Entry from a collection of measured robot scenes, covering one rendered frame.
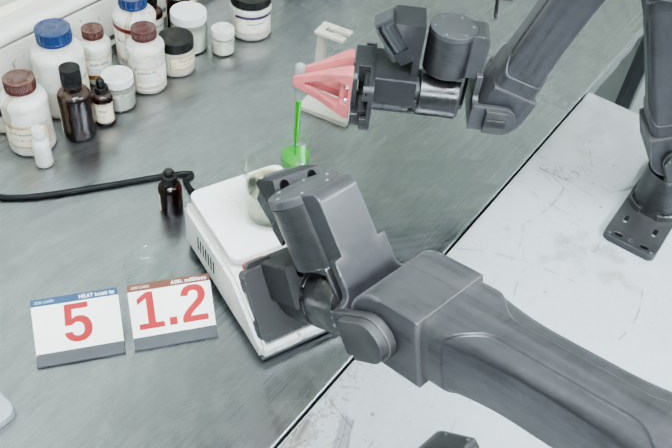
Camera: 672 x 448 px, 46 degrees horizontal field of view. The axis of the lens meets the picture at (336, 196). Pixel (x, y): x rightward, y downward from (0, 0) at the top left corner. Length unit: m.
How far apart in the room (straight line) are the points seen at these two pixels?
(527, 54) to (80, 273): 0.58
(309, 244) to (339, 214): 0.04
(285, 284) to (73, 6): 0.71
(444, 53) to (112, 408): 0.53
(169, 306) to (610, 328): 0.51
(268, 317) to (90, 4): 0.71
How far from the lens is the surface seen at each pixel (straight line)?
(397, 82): 0.94
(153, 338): 0.89
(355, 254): 0.56
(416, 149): 1.14
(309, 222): 0.57
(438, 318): 0.51
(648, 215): 1.13
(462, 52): 0.93
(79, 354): 0.89
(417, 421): 0.85
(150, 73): 1.18
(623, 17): 1.58
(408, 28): 0.91
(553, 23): 0.93
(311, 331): 0.87
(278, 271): 0.64
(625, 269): 1.07
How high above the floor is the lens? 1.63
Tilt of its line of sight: 44 degrees down
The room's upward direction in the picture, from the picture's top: 7 degrees clockwise
